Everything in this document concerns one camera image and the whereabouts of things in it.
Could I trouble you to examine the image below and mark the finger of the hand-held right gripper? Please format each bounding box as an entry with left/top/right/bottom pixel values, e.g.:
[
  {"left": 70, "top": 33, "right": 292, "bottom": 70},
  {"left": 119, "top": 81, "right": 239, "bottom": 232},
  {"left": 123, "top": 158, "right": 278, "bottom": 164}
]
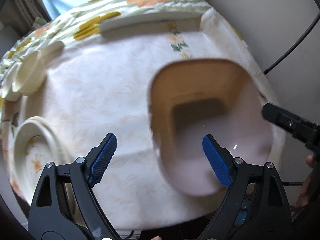
[{"left": 261, "top": 102, "right": 320, "bottom": 153}]

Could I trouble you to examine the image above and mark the brown curtain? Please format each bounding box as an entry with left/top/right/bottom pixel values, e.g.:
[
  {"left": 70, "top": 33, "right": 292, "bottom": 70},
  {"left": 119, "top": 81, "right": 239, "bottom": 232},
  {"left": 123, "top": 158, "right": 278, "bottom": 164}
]
[{"left": 0, "top": 0, "right": 53, "bottom": 34}]

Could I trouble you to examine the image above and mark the white cup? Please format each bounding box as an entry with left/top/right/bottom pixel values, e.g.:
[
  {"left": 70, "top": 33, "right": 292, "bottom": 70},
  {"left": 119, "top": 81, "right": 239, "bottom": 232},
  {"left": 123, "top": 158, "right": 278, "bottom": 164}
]
[{"left": 0, "top": 79, "right": 22, "bottom": 101}]

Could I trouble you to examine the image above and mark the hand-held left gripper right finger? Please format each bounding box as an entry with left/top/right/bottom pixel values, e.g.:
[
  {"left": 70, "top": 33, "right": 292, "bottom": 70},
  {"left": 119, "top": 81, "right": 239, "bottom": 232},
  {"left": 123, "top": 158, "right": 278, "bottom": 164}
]
[{"left": 197, "top": 134, "right": 293, "bottom": 240}]

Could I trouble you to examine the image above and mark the white patterned tablecloth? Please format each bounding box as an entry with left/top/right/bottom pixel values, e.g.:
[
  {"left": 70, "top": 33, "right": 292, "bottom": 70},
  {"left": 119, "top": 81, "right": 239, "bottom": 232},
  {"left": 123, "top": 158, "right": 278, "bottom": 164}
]
[{"left": 0, "top": 26, "right": 287, "bottom": 231}]

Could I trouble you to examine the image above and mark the cream round bowl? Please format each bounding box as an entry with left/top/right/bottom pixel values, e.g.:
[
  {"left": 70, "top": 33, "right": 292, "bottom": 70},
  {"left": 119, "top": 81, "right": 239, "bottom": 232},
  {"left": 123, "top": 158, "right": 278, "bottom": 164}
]
[{"left": 10, "top": 50, "right": 49, "bottom": 96}]

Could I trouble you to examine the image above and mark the white rectangular tray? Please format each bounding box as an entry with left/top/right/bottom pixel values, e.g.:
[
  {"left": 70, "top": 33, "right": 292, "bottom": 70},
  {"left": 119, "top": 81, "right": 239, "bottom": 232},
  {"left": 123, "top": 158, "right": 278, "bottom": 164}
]
[{"left": 37, "top": 12, "right": 203, "bottom": 55}]

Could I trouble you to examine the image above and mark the pink square bowl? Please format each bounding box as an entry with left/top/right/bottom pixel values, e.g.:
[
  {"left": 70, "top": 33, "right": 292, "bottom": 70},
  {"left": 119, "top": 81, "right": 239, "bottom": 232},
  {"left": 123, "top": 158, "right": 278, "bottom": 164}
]
[{"left": 147, "top": 58, "right": 274, "bottom": 197}]

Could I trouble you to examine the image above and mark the floral ceramic bowl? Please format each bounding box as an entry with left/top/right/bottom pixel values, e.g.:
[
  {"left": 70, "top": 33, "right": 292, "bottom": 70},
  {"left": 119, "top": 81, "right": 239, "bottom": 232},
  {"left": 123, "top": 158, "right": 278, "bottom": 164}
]
[{"left": 10, "top": 116, "right": 75, "bottom": 205}]

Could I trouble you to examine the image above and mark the small white duck plate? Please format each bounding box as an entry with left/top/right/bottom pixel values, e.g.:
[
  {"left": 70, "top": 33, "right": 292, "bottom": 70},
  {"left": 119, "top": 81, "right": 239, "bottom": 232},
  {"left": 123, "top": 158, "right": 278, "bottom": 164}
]
[{"left": 12, "top": 123, "right": 54, "bottom": 188}]

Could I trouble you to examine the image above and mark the person's right hand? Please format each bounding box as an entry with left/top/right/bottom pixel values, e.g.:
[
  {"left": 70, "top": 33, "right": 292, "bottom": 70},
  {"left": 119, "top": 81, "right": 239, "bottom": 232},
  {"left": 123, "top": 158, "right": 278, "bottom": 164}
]
[{"left": 296, "top": 154, "right": 316, "bottom": 207}]

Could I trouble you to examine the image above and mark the black cable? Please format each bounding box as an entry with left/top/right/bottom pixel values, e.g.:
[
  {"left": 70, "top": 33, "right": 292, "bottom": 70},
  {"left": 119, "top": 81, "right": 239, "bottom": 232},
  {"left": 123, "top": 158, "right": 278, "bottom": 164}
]
[{"left": 262, "top": 0, "right": 320, "bottom": 75}]

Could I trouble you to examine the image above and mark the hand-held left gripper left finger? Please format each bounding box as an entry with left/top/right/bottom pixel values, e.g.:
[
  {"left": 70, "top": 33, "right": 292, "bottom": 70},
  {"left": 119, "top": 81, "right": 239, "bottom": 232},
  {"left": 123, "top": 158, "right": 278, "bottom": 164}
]
[{"left": 28, "top": 133, "right": 120, "bottom": 240}]

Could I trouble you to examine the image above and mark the floral striped blanket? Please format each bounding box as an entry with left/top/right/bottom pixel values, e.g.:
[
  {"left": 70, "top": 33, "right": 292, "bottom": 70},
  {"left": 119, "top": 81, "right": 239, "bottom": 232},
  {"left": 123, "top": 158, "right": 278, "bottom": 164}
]
[{"left": 0, "top": 0, "right": 247, "bottom": 120}]

